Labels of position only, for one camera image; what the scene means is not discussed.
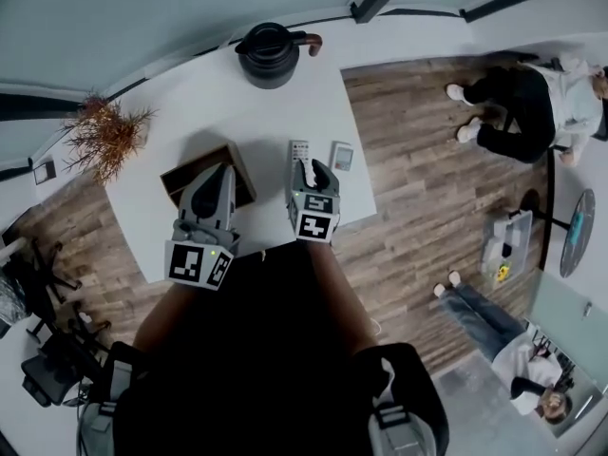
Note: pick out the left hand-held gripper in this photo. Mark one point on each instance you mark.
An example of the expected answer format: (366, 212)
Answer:
(202, 202)

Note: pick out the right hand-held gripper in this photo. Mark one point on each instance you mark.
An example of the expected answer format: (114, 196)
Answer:
(313, 207)

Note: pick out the white remote control with buttons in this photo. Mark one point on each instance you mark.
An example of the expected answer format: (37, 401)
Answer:
(300, 150)

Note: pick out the brown wooden container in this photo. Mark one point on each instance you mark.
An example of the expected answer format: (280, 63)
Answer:
(185, 176)

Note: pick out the person's right forearm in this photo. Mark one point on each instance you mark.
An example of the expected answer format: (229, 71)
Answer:
(342, 297)

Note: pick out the person's left forearm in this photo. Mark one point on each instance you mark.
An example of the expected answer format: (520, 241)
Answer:
(164, 311)

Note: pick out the white remote with display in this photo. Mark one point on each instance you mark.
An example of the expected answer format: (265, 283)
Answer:
(342, 156)

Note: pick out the dried orange plant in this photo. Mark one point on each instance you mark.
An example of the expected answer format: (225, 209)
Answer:
(107, 136)

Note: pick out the person's black clothing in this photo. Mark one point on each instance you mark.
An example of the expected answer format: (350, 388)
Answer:
(266, 349)

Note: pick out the black office chair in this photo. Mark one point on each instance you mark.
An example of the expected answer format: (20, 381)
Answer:
(62, 349)

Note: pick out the clear plastic storage bin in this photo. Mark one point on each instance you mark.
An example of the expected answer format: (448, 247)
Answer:
(508, 240)

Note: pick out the round glass side table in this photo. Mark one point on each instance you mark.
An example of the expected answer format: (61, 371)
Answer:
(577, 233)

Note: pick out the frosted glass desk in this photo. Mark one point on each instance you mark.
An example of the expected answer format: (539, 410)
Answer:
(565, 311)

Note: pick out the small dark picture frame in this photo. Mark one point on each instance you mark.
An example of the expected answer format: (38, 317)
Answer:
(44, 173)

